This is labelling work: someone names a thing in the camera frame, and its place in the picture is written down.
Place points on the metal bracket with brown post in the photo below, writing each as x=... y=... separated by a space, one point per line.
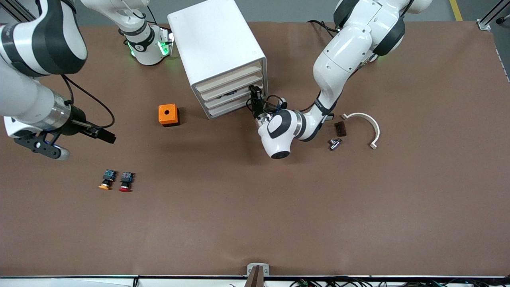
x=252 y=271

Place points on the red push button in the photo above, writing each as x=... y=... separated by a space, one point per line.
x=126 y=177

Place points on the yellow push button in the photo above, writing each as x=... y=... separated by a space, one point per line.
x=108 y=175

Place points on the orange button enclosure box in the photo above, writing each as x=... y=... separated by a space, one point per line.
x=167 y=119

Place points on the chrome angle valve fitting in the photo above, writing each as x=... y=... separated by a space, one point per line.
x=334 y=144

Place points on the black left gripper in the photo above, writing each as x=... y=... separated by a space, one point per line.
x=258 y=108

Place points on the brown table cover mat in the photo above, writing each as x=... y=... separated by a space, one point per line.
x=279 y=219

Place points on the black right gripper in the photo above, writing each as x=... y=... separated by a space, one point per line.
x=77 y=124

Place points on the dark brown cylinder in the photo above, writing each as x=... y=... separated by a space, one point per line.
x=340 y=128

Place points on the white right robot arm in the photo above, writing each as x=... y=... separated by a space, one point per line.
x=32 y=44

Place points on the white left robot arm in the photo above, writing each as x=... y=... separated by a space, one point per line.
x=342 y=52

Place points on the white semicircular pipe clamp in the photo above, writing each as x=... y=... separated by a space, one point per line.
x=374 y=127

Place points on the aluminium frame profile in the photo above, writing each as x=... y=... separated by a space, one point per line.
x=484 y=24
x=14 y=10

